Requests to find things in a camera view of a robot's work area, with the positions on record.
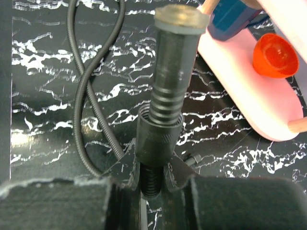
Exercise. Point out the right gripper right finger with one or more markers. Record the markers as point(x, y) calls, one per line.
point(195, 202)

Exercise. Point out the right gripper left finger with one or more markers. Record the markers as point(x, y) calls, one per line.
point(111, 202)

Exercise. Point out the black faucet fitting brass ends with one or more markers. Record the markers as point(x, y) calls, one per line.
point(179, 28)

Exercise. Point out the pink three-tier wooden shelf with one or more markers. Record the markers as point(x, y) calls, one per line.
point(267, 104)

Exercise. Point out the black marble pattern mat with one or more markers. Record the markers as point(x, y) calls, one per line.
point(82, 78)

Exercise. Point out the orange plastic bowl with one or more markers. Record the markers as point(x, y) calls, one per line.
point(274, 57)

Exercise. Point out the dark blue mug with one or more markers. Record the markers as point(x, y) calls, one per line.
point(232, 16)

